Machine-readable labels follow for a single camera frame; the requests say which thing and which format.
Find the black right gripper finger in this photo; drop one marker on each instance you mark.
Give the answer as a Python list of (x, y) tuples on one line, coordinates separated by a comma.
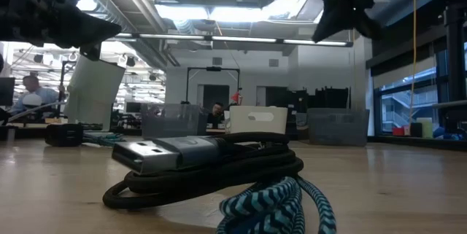
[(333, 22), (368, 24)]

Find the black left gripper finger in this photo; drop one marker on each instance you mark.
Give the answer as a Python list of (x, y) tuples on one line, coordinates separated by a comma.
[(87, 31), (91, 51)]

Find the small black box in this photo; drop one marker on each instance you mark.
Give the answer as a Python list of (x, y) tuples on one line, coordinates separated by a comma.
[(63, 135)]

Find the tall white bin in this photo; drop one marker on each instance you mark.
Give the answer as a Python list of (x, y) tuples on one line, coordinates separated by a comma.
[(95, 92)]

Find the clear grey plastic bin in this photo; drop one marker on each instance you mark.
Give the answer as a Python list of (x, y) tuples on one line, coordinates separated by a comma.
[(171, 121)]

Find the person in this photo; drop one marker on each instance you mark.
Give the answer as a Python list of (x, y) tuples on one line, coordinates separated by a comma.
[(36, 93), (217, 109)]

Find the small dark monitor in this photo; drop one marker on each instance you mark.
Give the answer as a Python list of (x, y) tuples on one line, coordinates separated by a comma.
[(133, 107)]

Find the grey slanted bar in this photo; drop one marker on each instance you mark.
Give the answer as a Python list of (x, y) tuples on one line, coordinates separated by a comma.
[(36, 111)]

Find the dark computer monitor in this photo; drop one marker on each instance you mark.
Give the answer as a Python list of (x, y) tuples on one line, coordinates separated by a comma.
[(6, 92)]

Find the overhead light bar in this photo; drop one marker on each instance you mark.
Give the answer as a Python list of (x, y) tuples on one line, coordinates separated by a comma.
[(241, 39)]

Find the red container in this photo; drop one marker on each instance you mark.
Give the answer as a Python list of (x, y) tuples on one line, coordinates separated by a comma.
[(398, 131)]

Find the black container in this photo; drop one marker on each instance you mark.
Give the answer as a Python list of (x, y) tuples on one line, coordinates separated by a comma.
[(416, 130)]

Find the pale green container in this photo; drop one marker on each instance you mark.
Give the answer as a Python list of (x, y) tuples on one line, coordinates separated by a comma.
[(427, 128)]

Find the small red object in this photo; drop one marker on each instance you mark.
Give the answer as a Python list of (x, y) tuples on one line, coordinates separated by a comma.
[(236, 97)]

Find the blue object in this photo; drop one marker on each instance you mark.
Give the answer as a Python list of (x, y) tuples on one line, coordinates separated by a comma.
[(439, 132)]

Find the black vertical post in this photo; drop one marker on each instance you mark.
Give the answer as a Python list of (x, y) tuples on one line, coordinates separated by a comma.
[(456, 62)]

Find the grey horizontal rail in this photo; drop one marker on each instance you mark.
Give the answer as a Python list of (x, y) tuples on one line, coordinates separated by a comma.
[(452, 104)]

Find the black frame stand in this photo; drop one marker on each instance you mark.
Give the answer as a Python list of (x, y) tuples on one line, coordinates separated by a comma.
[(213, 69)]

